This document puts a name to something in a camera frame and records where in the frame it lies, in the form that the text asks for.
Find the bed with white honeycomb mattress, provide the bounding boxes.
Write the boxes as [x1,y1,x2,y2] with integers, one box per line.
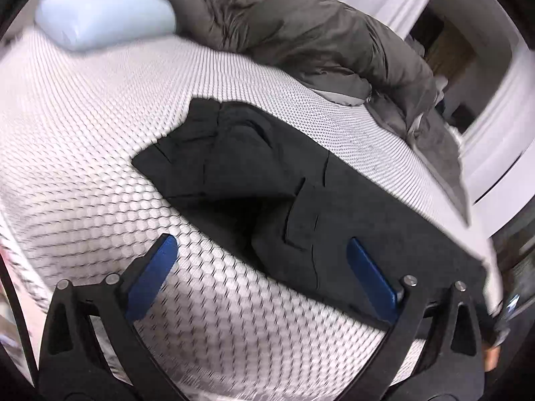
[0,25,506,401]

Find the black pants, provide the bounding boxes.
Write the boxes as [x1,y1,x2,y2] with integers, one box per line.
[131,97,490,330]

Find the person's right hand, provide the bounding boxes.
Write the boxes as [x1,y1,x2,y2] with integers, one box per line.
[480,340,502,372]

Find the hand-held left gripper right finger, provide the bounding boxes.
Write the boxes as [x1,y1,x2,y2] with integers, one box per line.
[346,237,488,385]

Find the grey duvet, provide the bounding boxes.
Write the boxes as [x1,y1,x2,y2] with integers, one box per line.
[155,0,471,222]

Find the light blue pillow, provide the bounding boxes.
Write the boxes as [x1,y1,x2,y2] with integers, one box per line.
[34,0,176,53]

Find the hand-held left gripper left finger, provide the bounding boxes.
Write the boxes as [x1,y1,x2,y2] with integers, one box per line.
[37,234,180,401]

